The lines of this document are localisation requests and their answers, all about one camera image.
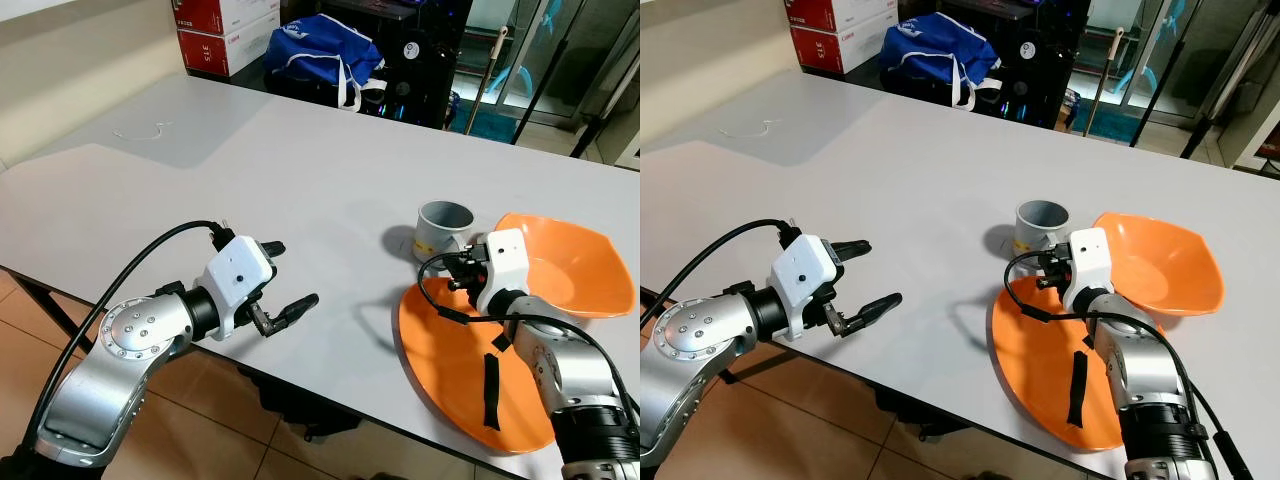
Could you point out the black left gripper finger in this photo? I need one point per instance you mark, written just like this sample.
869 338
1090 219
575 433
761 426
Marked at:
274 249
295 310
875 310
856 248

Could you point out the grey mug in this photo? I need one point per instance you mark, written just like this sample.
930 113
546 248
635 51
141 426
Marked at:
1035 235
438 235

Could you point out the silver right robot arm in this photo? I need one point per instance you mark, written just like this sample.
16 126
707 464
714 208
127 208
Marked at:
570 370
1140 370

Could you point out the black tripod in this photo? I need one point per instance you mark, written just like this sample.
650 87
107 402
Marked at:
545 80
1165 80

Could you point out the orange plastic plate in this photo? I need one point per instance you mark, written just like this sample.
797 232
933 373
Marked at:
1030 370
440 370

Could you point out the wooden broom stick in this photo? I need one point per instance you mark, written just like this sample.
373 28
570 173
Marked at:
487 80
1105 80

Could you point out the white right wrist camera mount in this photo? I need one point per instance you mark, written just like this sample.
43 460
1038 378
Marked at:
1090 265
503 265

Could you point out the red white cardboard box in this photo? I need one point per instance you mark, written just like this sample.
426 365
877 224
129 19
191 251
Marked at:
215 55
815 10
825 50
205 12

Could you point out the black computer tower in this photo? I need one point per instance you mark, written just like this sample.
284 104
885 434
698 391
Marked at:
420 60
1035 60

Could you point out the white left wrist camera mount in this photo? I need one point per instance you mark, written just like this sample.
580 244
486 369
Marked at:
805 275
235 275

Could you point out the black table leg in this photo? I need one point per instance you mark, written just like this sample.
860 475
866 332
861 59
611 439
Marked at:
55 300

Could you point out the black bundle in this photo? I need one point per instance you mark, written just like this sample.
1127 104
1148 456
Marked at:
920 412
300 405

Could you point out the orange plastic bowl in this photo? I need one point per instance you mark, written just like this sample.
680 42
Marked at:
580 265
1165 265

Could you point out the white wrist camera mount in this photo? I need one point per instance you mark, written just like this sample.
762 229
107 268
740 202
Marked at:
805 275
503 265
235 275
1090 265

